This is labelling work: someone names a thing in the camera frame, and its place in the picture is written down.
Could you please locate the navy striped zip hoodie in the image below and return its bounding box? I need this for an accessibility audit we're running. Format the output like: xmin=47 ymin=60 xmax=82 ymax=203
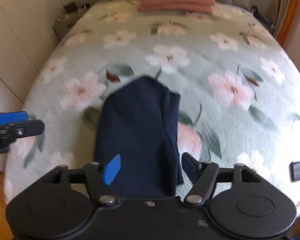
xmin=95 ymin=76 xmax=184 ymax=198

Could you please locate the floral green quilted bedspread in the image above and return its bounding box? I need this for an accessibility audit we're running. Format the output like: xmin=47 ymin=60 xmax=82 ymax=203
xmin=4 ymin=0 xmax=300 ymax=215

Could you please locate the black smartphone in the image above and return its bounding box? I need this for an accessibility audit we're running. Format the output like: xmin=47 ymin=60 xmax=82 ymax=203
xmin=289 ymin=161 xmax=300 ymax=181

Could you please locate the white built-in wardrobe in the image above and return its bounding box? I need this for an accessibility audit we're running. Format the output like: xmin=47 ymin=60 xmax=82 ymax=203
xmin=0 ymin=0 xmax=65 ymax=170

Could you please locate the dark patterned pouch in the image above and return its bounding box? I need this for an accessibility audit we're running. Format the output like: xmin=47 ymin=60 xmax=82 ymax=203
xmin=63 ymin=2 xmax=78 ymax=14

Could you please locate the beige bedside nightstand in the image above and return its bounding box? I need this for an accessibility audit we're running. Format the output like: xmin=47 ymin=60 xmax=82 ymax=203
xmin=53 ymin=3 xmax=91 ymax=41

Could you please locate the dark bag beside bed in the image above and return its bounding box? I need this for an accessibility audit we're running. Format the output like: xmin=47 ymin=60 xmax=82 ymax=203
xmin=250 ymin=5 xmax=275 ymax=29

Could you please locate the beige and orange curtain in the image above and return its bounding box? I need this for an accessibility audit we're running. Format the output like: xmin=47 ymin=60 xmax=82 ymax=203
xmin=274 ymin=0 xmax=299 ymax=46

